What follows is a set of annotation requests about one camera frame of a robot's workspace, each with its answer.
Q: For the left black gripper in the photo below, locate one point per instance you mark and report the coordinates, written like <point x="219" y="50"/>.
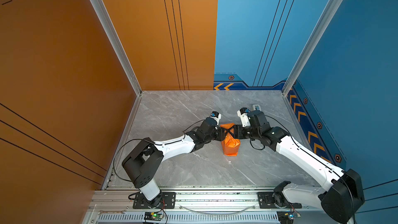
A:
<point x="221" y="134"/>

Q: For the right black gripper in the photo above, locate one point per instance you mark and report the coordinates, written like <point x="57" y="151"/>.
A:
<point x="238" y="130"/>

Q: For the yellow orange wrapping paper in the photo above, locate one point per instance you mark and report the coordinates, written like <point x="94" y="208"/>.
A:
<point x="230" y="139"/>

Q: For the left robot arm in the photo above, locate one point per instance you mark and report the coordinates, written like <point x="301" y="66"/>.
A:
<point x="142" y="163"/>

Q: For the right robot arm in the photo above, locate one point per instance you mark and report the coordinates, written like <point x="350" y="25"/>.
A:
<point x="339" y="193"/>

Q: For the white tape dispenser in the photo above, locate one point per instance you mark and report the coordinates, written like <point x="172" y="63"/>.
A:
<point x="256" y="107"/>

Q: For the right green circuit board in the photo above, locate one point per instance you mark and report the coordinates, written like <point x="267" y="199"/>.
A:
<point x="285" y="218"/>

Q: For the green circuit board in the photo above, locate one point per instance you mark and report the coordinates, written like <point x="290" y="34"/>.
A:
<point x="153" y="218"/>
<point x="285" y="218"/>

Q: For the left green circuit board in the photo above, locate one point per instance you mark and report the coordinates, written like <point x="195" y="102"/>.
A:
<point x="153" y="218"/>

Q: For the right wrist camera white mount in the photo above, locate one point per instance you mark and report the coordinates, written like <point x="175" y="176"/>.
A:
<point x="255" y="119"/>

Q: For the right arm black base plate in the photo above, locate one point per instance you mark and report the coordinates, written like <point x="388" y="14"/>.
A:
<point x="271" y="200"/>

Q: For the clear tube on rail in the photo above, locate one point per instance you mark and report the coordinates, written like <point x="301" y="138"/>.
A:
<point x="217" y="211"/>

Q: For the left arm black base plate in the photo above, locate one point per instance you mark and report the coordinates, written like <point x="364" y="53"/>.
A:
<point x="165" y="200"/>

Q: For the aluminium front rail frame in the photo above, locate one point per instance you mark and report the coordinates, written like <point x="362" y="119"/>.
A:
<point x="116" y="207"/>

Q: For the right aluminium corner post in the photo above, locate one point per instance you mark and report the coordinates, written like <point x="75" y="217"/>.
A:
<point x="327" y="15"/>

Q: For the aluminium corner post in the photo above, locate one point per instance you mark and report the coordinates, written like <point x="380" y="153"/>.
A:
<point x="327" y="15"/>
<point x="108" y="26"/>

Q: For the left aluminium corner post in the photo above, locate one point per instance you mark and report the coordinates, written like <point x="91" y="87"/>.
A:
<point x="108" y="26"/>

